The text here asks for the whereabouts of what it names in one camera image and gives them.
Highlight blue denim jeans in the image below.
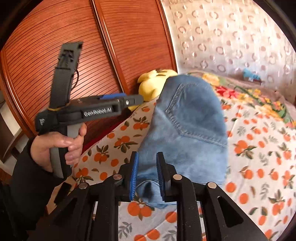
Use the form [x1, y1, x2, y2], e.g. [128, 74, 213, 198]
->
[136, 75, 228, 209]

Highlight black sleeved left forearm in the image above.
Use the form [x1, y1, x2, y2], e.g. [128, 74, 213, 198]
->
[8, 133, 74, 240]

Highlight person's left hand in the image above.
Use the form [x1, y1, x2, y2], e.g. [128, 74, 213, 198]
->
[30, 122, 88, 173]

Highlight yellow plush toy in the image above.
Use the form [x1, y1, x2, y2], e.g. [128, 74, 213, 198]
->
[137, 69, 178, 102]

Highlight wooden louvered wardrobe door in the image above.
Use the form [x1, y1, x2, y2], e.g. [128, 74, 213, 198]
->
[0, 0, 178, 153]

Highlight orange-print white bed sheet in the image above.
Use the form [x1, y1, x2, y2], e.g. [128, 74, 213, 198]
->
[67, 98, 295, 240]

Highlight sheer patterned curtain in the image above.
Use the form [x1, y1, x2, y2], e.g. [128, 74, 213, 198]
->
[162, 1, 295, 101]

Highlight teal item on box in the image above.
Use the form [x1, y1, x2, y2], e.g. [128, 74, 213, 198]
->
[242, 68, 262, 84]

